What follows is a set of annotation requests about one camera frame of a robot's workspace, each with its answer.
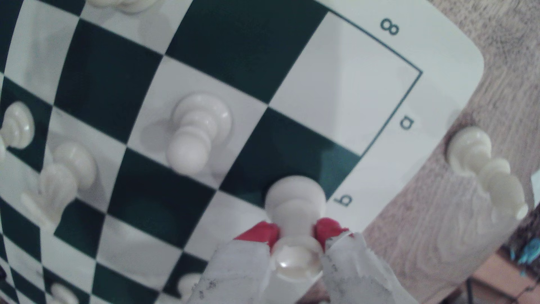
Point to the white chess bishop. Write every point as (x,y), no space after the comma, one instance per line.
(472,152)

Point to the white chess pawn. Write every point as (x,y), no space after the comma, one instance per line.
(198,133)
(63,294)
(190,286)
(295,202)

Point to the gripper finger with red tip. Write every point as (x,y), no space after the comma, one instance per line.
(354,274)
(236,270)

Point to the teal blue object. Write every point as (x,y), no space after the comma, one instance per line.
(527,249)

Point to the white chess piece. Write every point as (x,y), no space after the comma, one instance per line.
(17,126)

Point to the green and white chessboard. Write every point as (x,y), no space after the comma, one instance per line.
(105,84)

